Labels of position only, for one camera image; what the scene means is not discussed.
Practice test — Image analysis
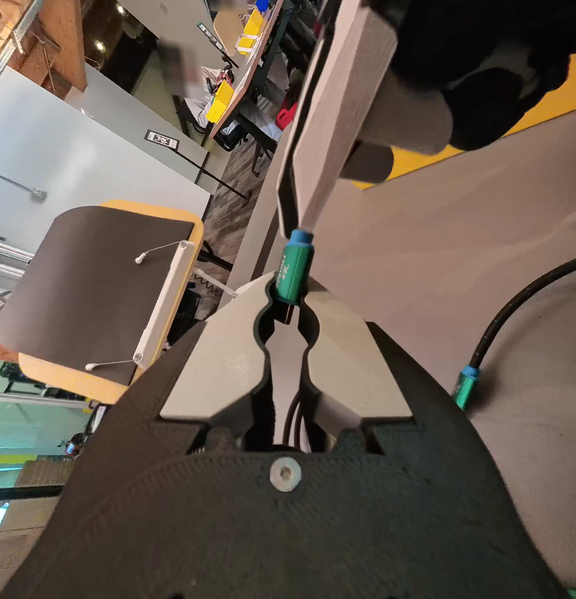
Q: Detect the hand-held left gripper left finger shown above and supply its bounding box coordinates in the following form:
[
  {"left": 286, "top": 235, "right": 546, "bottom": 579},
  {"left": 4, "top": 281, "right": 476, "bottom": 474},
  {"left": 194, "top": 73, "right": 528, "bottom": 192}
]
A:
[{"left": 159, "top": 273, "right": 276, "bottom": 423}]

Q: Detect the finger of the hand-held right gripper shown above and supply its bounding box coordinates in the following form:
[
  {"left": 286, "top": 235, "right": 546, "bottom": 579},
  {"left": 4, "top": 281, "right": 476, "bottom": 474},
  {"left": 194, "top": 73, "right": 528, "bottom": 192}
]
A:
[
  {"left": 293, "top": 0, "right": 398, "bottom": 231},
  {"left": 275, "top": 37, "right": 327, "bottom": 239}
]

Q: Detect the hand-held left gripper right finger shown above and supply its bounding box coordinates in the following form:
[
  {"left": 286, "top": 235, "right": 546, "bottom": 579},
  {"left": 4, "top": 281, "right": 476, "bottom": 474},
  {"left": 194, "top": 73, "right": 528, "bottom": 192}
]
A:
[{"left": 300, "top": 280, "right": 415, "bottom": 430}]

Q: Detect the braided hdmi cable green plug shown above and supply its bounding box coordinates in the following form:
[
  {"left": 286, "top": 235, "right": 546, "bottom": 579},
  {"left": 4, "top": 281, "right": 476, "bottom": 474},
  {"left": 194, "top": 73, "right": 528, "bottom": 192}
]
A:
[
  {"left": 451, "top": 255, "right": 576, "bottom": 412},
  {"left": 273, "top": 228, "right": 315, "bottom": 324}
]

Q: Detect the person's right hand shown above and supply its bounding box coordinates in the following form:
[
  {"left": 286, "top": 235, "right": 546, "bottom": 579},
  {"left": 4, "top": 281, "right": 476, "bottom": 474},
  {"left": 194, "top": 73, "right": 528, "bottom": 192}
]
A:
[{"left": 363, "top": 0, "right": 576, "bottom": 152}]

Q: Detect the black pole stand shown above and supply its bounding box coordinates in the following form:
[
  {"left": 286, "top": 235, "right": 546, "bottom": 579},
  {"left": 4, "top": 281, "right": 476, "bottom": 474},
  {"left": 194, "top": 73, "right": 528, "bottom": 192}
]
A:
[{"left": 178, "top": 151, "right": 251, "bottom": 207}]

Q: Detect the white stand with clear arms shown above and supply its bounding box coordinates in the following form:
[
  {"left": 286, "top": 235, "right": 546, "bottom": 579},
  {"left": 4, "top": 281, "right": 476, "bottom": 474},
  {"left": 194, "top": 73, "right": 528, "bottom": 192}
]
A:
[{"left": 194, "top": 270, "right": 251, "bottom": 300}]

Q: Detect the background wooden-edged table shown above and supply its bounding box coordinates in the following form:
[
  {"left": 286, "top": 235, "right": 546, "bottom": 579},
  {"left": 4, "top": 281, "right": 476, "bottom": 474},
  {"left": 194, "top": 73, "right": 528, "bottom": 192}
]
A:
[{"left": 208, "top": 0, "right": 286, "bottom": 139}]

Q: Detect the small yellow bin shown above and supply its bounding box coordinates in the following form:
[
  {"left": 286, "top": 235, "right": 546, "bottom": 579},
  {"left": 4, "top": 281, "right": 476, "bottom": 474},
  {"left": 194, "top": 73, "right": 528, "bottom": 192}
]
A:
[
  {"left": 205, "top": 82, "right": 236, "bottom": 124},
  {"left": 236, "top": 7, "right": 266, "bottom": 53}
]

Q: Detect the black and white marker sign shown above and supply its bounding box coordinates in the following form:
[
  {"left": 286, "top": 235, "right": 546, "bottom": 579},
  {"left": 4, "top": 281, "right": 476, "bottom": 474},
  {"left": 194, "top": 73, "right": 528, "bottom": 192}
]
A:
[{"left": 144, "top": 129, "right": 180, "bottom": 151}]

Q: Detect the yellow plastic bin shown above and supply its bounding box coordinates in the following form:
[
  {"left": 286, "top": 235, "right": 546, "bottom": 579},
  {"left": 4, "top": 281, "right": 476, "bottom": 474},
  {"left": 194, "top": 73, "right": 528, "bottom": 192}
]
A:
[{"left": 351, "top": 44, "right": 576, "bottom": 191}]

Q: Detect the black board with wooden rim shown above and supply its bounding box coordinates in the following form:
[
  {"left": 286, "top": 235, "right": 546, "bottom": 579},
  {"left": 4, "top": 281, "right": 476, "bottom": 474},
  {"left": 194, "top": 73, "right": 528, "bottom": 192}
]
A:
[{"left": 0, "top": 200, "right": 205, "bottom": 405}]

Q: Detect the thin black cable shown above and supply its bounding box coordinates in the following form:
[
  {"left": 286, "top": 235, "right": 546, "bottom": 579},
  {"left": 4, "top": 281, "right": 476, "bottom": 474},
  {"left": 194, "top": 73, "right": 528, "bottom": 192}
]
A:
[{"left": 286, "top": 393, "right": 313, "bottom": 452}]

